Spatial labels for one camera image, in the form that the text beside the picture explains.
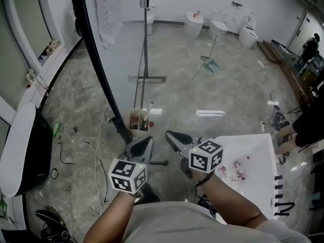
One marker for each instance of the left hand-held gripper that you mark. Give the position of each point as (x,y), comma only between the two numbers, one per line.
(127,172)

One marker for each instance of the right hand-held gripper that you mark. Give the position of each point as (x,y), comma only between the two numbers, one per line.
(206,156)

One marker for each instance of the black marker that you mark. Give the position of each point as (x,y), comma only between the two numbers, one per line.
(144,126)

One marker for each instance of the red marker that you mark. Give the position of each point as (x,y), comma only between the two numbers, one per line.
(134,121)

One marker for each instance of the white marker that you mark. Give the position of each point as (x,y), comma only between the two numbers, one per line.
(149,110)

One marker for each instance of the person's right forearm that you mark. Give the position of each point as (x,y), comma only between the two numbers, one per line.
(227,201)

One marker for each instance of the person's left forearm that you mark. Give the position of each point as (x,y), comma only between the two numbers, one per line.
(111,219)

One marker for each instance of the cluster of small red packets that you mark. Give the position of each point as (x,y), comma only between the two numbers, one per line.
(234,169)

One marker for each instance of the person's black shoe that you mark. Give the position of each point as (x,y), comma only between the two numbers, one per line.
(150,194)

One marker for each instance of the beige pen holder box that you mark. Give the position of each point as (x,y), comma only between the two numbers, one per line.
(136,133)

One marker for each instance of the red round magnet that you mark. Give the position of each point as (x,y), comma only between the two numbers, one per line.
(151,124)

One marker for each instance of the person's grey shirt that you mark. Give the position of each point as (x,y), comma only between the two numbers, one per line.
(182,224)

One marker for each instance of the green bottle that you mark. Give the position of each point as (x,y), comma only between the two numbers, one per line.
(56,129)

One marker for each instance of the row of black hooks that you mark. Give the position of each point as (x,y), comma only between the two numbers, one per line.
(279,195)

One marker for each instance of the black and white bathtub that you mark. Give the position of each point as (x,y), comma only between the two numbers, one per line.
(22,151)

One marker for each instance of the black pole stand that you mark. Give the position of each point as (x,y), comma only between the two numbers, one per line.
(145,59)

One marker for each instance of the white power strip with plugs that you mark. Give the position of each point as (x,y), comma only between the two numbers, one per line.
(35,80)

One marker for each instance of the white toilet with tank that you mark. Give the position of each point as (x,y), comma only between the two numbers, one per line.
(218,25)

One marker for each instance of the small red item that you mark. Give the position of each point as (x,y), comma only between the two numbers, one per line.
(196,14)

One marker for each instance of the blue water jug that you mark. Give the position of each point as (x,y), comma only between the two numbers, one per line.
(316,64)

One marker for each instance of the clutter on window sill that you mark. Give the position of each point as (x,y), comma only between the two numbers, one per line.
(50,50)

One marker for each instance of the white toilet behind pole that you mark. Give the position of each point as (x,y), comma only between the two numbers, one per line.
(151,19)

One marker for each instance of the white door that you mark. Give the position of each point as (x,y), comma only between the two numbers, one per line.
(302,29)

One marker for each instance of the white box on pole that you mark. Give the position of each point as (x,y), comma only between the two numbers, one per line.
(144,2)

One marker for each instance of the black board frame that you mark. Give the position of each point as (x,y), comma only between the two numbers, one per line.
(97,59)

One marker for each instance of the white round basin pedestal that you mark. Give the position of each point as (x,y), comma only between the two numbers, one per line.
(193,25)

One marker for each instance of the wall towel rack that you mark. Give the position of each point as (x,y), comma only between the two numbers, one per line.
(237,4)

